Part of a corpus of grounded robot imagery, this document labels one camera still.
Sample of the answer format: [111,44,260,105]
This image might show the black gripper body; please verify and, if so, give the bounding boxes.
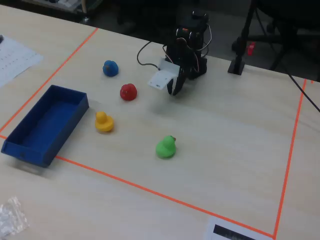
[174,37,200,80]

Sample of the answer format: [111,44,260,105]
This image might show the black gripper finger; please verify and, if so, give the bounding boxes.
[165,77,175,96]
[172,67,187,97]

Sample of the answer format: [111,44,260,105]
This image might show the blue rubber duck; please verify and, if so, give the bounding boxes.
[102,59,120,78]

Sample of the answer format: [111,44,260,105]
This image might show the red rubber duck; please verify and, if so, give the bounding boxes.
[119,83,138,102]

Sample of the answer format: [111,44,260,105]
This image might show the green rubber duck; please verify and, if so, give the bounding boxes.
[155,135,177,160]

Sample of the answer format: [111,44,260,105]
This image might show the yellow rubber duck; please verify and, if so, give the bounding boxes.
[94,111,115,133]

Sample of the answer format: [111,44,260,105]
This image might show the blue open box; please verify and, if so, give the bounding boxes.
[0,84,90,168]

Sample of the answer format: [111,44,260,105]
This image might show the black clamp stand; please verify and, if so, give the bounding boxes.
[227,0,260,75]

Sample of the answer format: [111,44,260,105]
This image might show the orange tape strip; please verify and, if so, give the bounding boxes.
[0,27,99,133]
[0,134,277,238]
[273,78,308,238]

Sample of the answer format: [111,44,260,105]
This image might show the white paper with black bar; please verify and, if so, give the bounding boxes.
[203,216,275,240]

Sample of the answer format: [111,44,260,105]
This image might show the white printed paper sheet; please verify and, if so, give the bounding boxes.
[0,34,45,88]

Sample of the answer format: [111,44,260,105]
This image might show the clear plastic bag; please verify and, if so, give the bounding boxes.
[0,196,30,238]

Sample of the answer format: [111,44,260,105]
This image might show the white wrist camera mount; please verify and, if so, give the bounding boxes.
[147,57,181,90]

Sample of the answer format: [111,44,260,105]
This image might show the red white servo wires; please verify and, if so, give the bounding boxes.
[198,22,213,58]

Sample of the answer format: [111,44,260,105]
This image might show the black camera cable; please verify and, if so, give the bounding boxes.
[136,40,162,69]

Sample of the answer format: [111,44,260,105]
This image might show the black cable across table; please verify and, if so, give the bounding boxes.
[286,71,320,113]

